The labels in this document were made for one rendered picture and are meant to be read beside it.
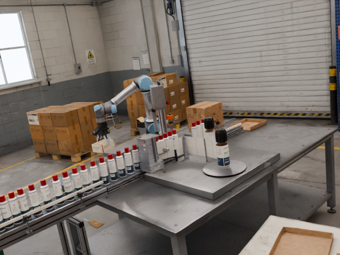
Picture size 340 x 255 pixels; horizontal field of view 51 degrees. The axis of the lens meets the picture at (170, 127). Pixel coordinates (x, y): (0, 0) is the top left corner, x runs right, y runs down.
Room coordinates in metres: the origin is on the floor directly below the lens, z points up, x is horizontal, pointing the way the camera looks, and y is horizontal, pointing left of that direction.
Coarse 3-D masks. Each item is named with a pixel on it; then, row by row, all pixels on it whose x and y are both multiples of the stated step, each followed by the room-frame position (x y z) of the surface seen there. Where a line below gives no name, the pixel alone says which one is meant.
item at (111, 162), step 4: (108, 156) 2.47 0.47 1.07; (112, 156) 2.48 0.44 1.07; (108, 160) 2.47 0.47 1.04; (112, 160) 2.46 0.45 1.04; (108, 164) 2.47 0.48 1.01; (112, 164) 2.46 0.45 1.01; (112, 168) 2.46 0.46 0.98; (112, 172) 2.46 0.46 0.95; (116, 172) 2.48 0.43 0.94; (112, 176) 2.46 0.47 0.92; (116, 176) 2.47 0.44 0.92; (112, 180) 2.46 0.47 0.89; (116, 180) 2.46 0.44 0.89
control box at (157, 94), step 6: (156, 84) 2.98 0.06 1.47; (150, 90) 2.96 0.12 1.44; (156, 90) 2.86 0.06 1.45; (162, 90) 2.87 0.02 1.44; (156, 96) 2.86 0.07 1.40; (162, 96) 2.87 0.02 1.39; (156, 102) 2.86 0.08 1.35; (162, 102) 2.87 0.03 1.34; (156, 108) 2.86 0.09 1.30; (162, 108) 2.87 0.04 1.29
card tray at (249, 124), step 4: (240, 120) 3.74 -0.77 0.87; (244, 120) 3.79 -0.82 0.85; (248, 120) 3.79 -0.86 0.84; (252, 120) 3.75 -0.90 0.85; (256, 120) 3.71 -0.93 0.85; (260, 120) 3.68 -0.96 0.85; (264, 120) 3.60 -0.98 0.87; (232, 124) 3.65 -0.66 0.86; (244, 124) 3.68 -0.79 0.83; (248, 124) 3.66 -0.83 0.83; (252, 124) 3.63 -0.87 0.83; (256, 124) 3.49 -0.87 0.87; (260, 124) 3.54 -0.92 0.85; (244, 128) 3.54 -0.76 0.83; (248, 128) 3.52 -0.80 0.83; (252, 128) 3.45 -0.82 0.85; (256, 128) 3.49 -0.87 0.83
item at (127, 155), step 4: (124, 148) 2.58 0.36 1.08; (128, 148) 2.57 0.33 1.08; (128, 152) 2.57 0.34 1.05; (124, 156) 2.57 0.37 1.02; (128, 156) 2.56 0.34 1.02; (128, 160) 2.56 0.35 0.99; (128, 164) 2.56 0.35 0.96; (132, 164) 2.57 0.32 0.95; (128, 168) 2.56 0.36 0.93; (132, 168) 2.57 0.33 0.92; (128, 172) 2.56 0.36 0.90; (132, 172) 2.56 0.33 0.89
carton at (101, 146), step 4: (104, 140) 3.14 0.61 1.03; (112, 140) 3.10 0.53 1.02; (92, 144) 3.06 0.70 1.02; (96, 144) 3.04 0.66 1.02; (100, 144) 3.02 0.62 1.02; (104, 144) 3.02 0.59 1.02; (112, 144) 3.09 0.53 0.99; (92, 148) 3.06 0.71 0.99; (96, 148) 3.03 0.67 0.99; (100, 148) 3.00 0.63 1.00; (104, 148) 3.02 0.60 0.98; (108, 148) 3.05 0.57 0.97; (112, 148) 3.09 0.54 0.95; (96, 152) 3.04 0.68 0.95; (100, 152) 3.00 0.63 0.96
